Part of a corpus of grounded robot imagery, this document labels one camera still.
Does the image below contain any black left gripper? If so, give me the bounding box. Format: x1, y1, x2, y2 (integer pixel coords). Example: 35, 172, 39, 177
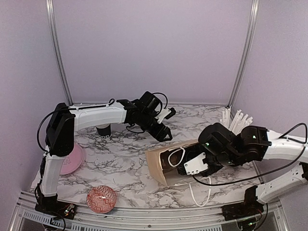
138, 111, 172, 141

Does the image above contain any aluminium corner post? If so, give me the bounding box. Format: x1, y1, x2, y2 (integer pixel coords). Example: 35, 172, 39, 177
46, 0, 73, 105
227, 0, 260, 107

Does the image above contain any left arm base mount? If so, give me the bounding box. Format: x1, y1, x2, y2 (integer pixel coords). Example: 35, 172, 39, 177
35, 192, 77, 220

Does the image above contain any stack of black paper cups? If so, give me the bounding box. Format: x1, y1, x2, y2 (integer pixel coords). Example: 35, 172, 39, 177
96, 124, 111, 140

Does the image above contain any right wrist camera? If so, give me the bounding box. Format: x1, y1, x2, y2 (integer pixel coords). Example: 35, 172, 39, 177
184, 152, 209, 175

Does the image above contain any white wrapped straws bundle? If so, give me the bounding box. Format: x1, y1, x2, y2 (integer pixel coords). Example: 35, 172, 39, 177
219, 108, 253, 135

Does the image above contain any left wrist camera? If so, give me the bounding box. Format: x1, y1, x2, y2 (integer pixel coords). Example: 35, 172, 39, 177
155, 107, 176, 124

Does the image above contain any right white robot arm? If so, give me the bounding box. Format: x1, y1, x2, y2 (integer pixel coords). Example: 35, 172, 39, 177
176, 123, 308, 216

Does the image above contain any pink plastic plate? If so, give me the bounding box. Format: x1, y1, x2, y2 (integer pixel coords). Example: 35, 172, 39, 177
60, 143, 86, 176

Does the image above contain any right aluminium corner post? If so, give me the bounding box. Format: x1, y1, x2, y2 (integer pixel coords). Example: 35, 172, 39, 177
227, 0, 260, 107

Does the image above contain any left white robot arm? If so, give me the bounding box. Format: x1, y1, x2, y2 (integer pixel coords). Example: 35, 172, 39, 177
36, 91, 176, 214

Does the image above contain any brown paper takeout bag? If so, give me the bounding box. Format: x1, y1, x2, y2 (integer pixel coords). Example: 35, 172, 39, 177
145, 139, 212, 207

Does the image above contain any aluminium front frame rail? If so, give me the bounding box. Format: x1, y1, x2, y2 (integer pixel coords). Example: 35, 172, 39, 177
8, 191, 290, 231

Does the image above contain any left aluminium corner post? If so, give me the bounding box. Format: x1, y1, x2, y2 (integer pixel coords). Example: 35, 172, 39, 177
46, 0, 73, 105

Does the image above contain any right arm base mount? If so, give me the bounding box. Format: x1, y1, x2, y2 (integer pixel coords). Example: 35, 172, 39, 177
221, 202, 264, 221

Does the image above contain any red patterned bowl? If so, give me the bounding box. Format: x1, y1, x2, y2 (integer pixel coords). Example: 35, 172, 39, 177
86, 185, 117, 214

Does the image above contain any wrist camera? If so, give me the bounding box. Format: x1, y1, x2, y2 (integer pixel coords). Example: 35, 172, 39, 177
155, 107, 176, 124
184, 152, 209, 175

